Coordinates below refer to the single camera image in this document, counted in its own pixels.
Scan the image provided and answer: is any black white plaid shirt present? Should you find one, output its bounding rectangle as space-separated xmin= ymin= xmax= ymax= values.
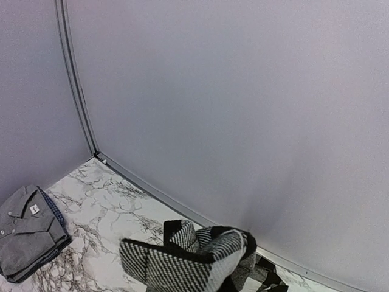
xmin=119 ymin=220 xmax=289 ymax=291

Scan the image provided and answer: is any folded blue checked shirt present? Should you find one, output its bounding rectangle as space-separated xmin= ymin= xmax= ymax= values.
xmin=39 ymin=189 xmax=72 ymax=266

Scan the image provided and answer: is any folded grey shirt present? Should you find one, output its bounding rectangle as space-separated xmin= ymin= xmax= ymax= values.
xmin=1 ymin=185 xmax=66 ymax=283

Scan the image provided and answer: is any left wall metal profile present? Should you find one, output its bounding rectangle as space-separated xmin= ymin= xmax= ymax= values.
xmin=54 ymin=0 xmax=100 ymax=157

